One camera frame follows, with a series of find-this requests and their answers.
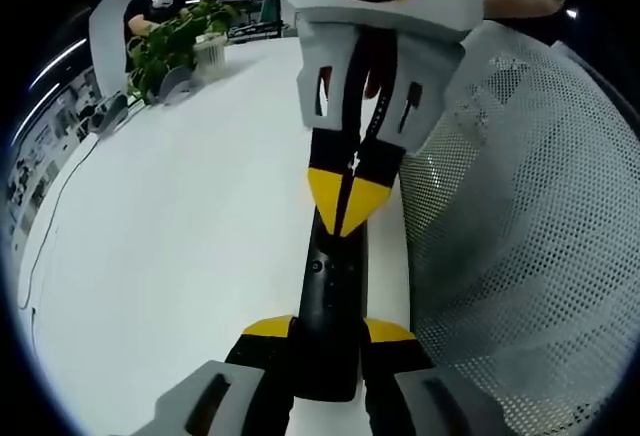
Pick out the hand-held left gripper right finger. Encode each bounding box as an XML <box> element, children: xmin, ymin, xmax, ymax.
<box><xmin>359</xmin><ymin>316</ymin><xmax>506</xmax><ymax>436</ymax></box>

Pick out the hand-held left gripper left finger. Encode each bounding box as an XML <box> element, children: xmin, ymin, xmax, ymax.
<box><xmin>119</xmin><ymin>314</ymin><xmax>296</xmax><ymax>436</ymax></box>

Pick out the black remote control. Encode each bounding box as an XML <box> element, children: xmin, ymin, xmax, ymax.
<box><xmin>293</xmin><ymin>205</ymin><xmax>370</xmax><ymax>402</ymax></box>

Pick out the grey mesh office chair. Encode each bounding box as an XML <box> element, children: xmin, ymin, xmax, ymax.
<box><xmin>399</xmin><ymin>20</ymin><xmax>640</xmax><ymax>436</ymax></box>

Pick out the grey curved neck device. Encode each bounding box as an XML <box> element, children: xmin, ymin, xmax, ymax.
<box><xmin>158</xmin><ymin>64</ymin><xmax>196</xmax><ymax>106</ymax></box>
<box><xmin>88</xmin><ymin>93</ymin><xmax>130</xmax><ymax>135</ymax></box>

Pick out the green potted plant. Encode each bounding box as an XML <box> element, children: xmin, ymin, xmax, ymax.
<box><xmin>125</xmin><ymin>0</ymin><xmax>239</xmax><ymax>105</ymax></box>

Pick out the long black table cable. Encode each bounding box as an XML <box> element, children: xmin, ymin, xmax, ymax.
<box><xmin>17</xmin><ymin>130</ymin><xmax>101</xmax><ymax>327</ymax></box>

